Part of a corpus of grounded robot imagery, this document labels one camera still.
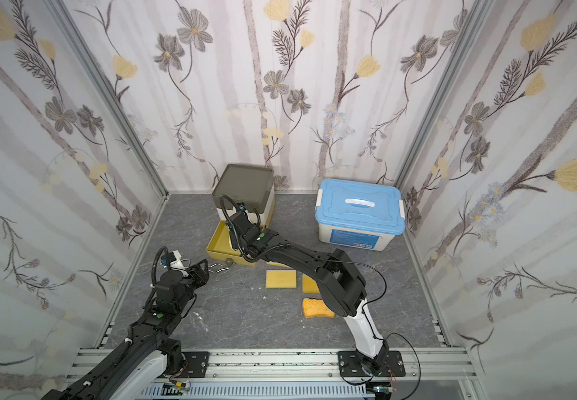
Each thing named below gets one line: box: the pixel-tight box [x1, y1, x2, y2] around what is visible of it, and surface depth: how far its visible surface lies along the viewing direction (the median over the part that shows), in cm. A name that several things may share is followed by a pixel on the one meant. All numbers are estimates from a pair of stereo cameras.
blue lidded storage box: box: [315, 179, 406, 251], surface depth 95 cm
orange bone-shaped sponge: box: [302, 298, 336, 319], surface depth 85 cm
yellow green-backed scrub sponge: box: [265, 270, 297, 289], surface depth 93 cm
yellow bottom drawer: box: [205, 220, 257, 267], surface depth 98 cm
